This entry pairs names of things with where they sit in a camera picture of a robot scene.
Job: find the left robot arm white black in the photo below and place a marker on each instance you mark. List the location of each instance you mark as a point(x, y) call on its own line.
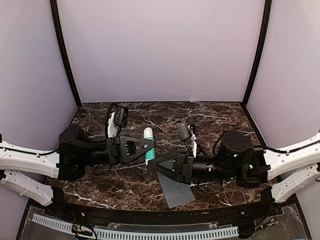
point(74, 153)

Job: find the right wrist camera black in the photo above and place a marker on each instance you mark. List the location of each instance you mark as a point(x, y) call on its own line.
point(187, 136)

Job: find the black right frame post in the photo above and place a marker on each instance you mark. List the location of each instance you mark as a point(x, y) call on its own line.
point(258, 52)

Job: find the black left frame post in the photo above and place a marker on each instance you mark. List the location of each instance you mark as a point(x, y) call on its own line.
point(63, 52)

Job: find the white slotted cable duct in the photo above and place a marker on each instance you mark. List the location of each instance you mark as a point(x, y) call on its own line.
point(119, 231)

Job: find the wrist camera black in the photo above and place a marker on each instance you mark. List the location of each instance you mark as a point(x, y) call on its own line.
point(187, 136)
point(116, 119)

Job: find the black front table rail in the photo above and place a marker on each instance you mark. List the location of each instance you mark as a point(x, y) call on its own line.
point(243, 215)

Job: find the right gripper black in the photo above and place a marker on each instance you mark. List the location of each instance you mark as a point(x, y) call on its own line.
point(184, 176)

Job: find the black frame post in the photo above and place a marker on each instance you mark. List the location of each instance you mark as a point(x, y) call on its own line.
point(63, 52)
point(258, 52)

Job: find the small electronics board with leds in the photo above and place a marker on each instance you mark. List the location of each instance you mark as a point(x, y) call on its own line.
point(79, 230)

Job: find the grey envelope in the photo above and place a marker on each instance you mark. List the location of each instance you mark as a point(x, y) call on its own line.
point(176, 194)

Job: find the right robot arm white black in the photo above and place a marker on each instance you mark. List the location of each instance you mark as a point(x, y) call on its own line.
point(251, 166)

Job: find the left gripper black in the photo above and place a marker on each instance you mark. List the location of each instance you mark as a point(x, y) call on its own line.
point(118, 151)

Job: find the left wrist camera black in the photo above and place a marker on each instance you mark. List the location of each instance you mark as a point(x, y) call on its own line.
point(116, 119)

